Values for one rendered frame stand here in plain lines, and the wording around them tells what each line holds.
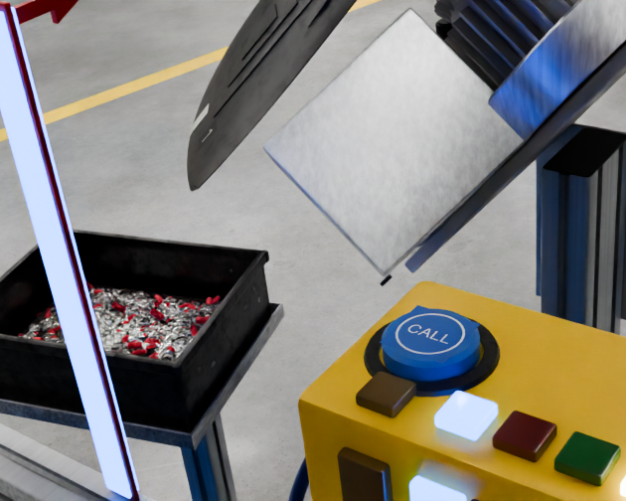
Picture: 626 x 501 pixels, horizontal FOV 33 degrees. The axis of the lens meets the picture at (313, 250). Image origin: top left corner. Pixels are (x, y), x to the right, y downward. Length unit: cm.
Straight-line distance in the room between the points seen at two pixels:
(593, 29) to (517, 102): 8
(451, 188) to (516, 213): 193
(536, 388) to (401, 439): 6
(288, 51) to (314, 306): 153
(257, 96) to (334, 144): 15
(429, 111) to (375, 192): 7
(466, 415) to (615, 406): 6
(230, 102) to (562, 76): 34
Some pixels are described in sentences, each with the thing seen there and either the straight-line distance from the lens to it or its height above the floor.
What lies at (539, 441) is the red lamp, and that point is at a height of 108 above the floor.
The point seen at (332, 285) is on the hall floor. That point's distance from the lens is 246.
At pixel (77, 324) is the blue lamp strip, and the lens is 63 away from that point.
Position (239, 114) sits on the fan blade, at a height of 98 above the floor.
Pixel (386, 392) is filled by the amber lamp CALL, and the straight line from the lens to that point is 41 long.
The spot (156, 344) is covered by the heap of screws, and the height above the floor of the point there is 83.
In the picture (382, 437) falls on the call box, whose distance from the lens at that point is 41.
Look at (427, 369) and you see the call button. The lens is 42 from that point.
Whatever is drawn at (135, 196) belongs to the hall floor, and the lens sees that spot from 300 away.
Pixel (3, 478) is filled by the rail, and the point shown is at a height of 86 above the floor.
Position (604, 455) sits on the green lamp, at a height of 108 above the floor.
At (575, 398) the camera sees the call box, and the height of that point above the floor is 107.
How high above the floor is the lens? 134
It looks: 31 degrees down
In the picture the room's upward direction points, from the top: 7 degrees counter-clockwise
